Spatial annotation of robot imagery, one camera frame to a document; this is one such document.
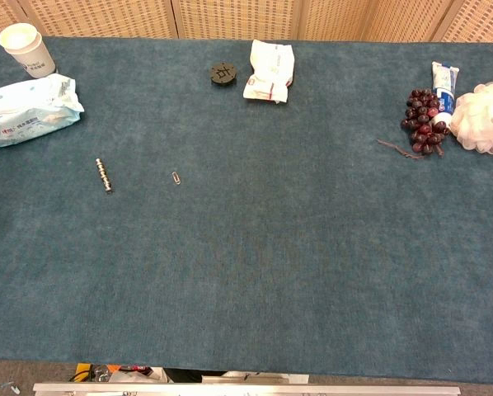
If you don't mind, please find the yellow black cable bundle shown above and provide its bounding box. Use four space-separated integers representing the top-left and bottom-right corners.
68 363 110 384

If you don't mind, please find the white blue toothpaste tube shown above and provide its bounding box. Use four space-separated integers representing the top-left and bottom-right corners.
430 61 461 128

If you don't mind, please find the white red snack packet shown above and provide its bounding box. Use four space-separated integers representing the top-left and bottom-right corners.
242 39 295 104

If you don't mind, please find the white paper cup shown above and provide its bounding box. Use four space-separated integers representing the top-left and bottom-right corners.
0 22 57 79

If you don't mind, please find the blue felt table mat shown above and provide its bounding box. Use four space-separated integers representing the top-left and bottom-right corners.
0 33 493 385

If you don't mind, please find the aluminium profile rail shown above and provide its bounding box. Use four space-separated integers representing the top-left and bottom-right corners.
32 382 462 396

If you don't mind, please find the white wet wipes pack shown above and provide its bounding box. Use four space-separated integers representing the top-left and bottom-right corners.
0 73 85 147

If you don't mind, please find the white mesh bath sponge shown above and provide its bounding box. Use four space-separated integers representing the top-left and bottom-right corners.
451 82 493 155

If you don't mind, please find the black round disc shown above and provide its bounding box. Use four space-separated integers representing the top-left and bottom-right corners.
209 60 237 88

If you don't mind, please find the dark red grape bunch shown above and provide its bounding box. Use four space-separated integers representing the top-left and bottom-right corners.
377 88 451 160

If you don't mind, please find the woven bamboo folding screen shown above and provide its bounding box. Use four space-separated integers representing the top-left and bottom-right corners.
0 0 493 44

